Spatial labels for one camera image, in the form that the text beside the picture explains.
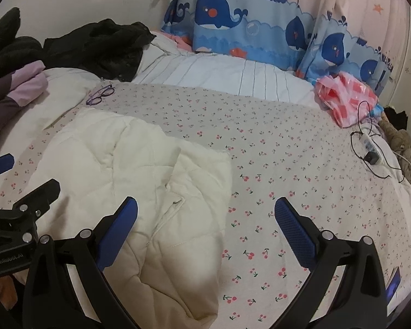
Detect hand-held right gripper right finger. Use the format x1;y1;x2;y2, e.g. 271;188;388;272
267;197;389;329

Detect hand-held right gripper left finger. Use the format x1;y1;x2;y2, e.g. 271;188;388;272
22;196;148;329

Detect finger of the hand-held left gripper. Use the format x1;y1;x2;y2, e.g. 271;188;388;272
0;154;15;180
12;179;61;220

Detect cream padded jacket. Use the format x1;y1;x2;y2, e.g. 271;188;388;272
14;108;233;323

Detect purple garment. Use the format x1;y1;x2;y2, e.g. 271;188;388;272
0;60;48;151

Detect purple eyeglasses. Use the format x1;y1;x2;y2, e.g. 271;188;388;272
85;86;115;106

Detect black fleece garment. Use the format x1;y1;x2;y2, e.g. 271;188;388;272
0;7;45;72

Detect power strip with black charger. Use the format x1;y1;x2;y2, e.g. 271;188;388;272
350;100;405;184

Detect olive green garment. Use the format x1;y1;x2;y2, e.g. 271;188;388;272
378;118;411;158

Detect pink checkered plastic bag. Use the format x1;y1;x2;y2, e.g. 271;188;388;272
315;72;379;129

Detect black crumpled garment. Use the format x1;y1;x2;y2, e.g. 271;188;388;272
43;19;157;79

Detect pink whale print curtain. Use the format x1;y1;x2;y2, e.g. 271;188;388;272
160;0;411;95

